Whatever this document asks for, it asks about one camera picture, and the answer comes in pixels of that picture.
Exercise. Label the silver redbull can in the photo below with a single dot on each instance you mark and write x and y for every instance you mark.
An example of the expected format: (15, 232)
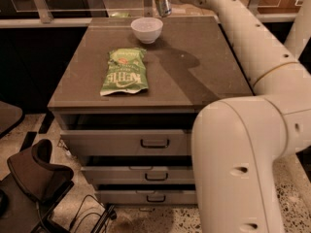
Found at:
(163, 7)

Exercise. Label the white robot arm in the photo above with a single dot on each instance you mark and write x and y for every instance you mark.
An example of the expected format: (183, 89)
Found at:
(235, 141)

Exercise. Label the white bowl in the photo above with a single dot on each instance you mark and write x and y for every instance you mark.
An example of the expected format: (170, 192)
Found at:
(146, 29)

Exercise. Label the green chips bag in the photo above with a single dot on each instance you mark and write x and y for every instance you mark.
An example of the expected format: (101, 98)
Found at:
(126, 72)

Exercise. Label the top grey drawer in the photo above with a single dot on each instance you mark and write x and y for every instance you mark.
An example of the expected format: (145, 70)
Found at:
(127, 142)

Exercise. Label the grey drawer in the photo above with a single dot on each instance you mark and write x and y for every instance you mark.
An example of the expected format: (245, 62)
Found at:
(147, 197)
(127, 142)
(138, 174)

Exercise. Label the grey drawer cabinet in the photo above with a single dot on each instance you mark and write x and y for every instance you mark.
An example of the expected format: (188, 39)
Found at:
(126, 109)

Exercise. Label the middle grey drawer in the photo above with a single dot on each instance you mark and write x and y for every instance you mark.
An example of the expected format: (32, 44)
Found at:
(138, 174)

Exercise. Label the dark round table edge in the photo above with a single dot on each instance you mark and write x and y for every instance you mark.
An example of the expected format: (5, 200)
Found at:
(10, 117)

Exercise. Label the bottom grey drawer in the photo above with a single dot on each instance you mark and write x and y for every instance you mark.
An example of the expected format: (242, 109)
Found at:
(147, 197)

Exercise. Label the black office chair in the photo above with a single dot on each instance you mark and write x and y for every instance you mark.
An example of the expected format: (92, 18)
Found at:
(32, 190)

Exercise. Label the metal railing post left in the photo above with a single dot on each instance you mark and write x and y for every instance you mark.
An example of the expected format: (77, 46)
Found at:
(43, 11)

